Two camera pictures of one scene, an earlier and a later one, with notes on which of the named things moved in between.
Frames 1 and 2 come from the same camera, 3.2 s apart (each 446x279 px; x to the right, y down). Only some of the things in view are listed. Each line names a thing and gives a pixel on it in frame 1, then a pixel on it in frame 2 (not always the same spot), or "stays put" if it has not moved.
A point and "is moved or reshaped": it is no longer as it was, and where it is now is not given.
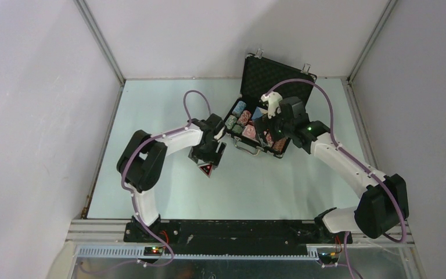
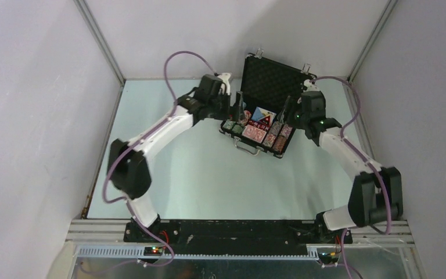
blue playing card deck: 257,114 stays put
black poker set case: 261,74 stays put
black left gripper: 212,158 → 226,114
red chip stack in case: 269,140 stays put
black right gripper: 263,124 → 283,116
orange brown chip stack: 279,145 stays put
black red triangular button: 207,169 is moved or reshaped
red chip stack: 244,118 stays put
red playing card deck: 250,131 stays put
